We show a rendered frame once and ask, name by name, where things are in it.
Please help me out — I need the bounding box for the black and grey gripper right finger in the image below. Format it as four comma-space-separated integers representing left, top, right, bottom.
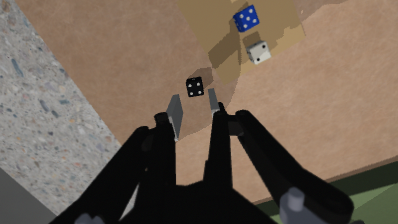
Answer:
195, 88, 354, 224

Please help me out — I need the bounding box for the tan flat mat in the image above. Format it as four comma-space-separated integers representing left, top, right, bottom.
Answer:
176, 0, 306, 85

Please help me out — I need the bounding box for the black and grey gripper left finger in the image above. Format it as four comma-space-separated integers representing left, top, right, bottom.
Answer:
49, 94, 183, 224

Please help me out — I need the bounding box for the blue die with white pips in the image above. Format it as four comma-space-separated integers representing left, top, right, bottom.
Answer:
233, 5, 259, 32

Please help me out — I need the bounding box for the black die with grey pips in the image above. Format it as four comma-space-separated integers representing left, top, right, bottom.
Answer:
186, 77, 204, 97

